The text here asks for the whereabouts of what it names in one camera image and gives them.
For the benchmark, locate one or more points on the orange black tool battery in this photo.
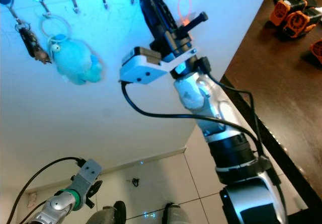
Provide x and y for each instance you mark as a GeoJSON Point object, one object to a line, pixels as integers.
{"type": "Point", "coordinates": [303, 23]}
{"type": "Point", "coordinates": [286, 10]}

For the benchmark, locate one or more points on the red object on table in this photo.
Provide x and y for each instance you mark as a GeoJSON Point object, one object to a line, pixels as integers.
{"type": "Point", "coordinates": [317, 51]}

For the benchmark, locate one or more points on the grey left robot leg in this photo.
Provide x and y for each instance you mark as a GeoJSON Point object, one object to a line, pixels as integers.
{"type": "Point", "coordinates": [110, 214]}

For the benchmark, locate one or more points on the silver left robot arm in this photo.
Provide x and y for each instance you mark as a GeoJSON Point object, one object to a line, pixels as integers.
{"type": "Point", "coordinates": [55, 204]}

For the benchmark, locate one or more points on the grey robot leg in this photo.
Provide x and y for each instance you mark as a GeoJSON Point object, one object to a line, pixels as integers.
{"type": "Point", "coordinates": [110, 214]}
{"type": "Point", "coordinates": [178, 215]}

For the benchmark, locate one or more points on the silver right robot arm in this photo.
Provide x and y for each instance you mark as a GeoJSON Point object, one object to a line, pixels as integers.
{"type": "Point", "coordinates": [231, 143]}

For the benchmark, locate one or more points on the dark brown table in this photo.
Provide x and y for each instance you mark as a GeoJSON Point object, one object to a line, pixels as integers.
{"type": "Point", "coordinates": [282, 93]}

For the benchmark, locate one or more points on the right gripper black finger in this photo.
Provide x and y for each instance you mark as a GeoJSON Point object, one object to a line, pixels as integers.
{"type": "Point", "coordinates": [165, 13]}
{"type": "Point", "coordinates": [151, 13]}

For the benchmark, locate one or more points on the black key bunch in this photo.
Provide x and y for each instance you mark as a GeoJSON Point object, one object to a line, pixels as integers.
{"type": "Point", "coordinates": [30, 40]}

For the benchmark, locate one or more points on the grey right robot leg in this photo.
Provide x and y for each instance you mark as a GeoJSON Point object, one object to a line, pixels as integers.
{"type": "Point", "coordinates": [178, 215]}

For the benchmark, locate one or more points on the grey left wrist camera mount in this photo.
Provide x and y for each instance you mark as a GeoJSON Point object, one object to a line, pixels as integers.
{"type": "Point", "coordinates": [86, 178]}

